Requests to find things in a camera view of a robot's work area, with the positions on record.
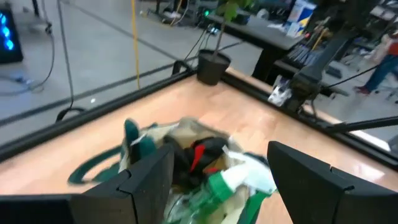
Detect teal-handled pruning shears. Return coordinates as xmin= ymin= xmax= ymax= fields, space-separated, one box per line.
xmin=123 ymin=119 xmax=158 ymax=164

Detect green leafy plant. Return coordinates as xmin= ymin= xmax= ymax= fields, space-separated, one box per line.
xmin=213 ymin=0 xmax=254 ymax=62

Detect person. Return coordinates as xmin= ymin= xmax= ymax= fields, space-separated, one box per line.
xmin=353 ymin=27 xmax=398 ymax=105

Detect yellow hanging cable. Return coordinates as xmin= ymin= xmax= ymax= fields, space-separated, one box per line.
xmin=130 ymin=0 xmax=141 ymax=90

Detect black looped hanging cable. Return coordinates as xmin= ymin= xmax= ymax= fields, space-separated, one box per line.
xmin=55 ymin=0 xmax=87 ymax=123

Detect green spray bottle white nozzle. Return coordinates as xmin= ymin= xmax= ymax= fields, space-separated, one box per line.
xmin=164 ymin=152 xmax=277 ymax=224

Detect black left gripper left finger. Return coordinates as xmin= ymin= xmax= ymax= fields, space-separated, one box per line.
xmin=70 ymin=144 xmax=175 ymax=224

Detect beige green-trimmed gardening bag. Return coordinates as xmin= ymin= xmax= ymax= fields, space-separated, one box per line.
xmin=67 ymin=116 xmax=277 ymax=224

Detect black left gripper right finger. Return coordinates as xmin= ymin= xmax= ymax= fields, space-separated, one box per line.
xmin=267 ymin=141 xmax=358 ymax=224

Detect white and blue box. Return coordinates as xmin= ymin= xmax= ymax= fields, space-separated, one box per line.
xmin=285 ymin=0 xmax=317 ymax=39

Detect grey desk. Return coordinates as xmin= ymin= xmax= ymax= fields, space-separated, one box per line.
xmin=205 ymin=12 xmax=352 ymax=97

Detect red and black gardening glove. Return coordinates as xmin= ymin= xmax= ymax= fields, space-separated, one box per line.
xmin=164 ymin=136 xmax=229 ymax=187

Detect black computer tower blue lights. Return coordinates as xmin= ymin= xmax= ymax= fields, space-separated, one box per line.
xmin=0 ymin=8 xmax=25 ymax=65

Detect black plant pot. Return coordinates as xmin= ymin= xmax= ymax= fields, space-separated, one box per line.
xmin=196 ymin=49 xmax=233 ymax=86

